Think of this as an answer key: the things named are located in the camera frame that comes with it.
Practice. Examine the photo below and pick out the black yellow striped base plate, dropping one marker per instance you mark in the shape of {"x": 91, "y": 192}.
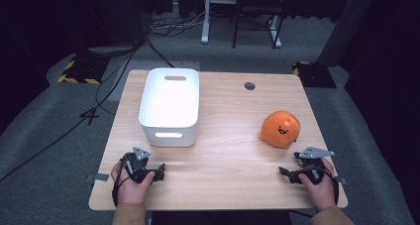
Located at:
{"x": 84, "y": 71}
{"x": 313, "y": 74}

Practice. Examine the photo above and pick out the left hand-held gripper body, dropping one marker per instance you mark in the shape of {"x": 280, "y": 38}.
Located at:
{"x": 138, "y": 164}

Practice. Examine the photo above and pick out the grey curtain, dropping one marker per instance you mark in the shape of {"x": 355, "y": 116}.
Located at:
{"x": 346, "y": 23}

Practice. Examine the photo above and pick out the person's left hand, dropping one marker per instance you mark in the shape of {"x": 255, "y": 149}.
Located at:
{"x": 130, "y": 190}

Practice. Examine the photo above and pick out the white desk frame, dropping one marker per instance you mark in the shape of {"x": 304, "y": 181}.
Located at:
{"x": 206, "y": 17}

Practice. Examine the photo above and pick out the grey metal table bracket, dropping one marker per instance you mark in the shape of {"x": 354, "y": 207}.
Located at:
{"x": 341, "y": 180}
{"x": 99, "y": 177}

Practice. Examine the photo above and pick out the orange plush toy with face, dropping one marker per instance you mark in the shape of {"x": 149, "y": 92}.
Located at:
{"x": 280, "y": 127}

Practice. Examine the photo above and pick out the white plastic storage bin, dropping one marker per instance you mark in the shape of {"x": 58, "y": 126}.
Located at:
{"x": 169, "y": 101}

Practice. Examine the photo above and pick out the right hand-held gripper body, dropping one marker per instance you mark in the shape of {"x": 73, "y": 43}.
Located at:
{"x": 313, "y": 162}

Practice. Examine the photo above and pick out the grey round table grommet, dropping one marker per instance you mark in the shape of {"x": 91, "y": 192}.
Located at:
{"x": 249, "y": 86}

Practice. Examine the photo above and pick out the black metal chair frame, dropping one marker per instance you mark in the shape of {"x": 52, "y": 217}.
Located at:
{"x": 257, "y": 17}

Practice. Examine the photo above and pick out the person's right hand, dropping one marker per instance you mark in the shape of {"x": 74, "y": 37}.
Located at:
{"x": 318, "y": 192}

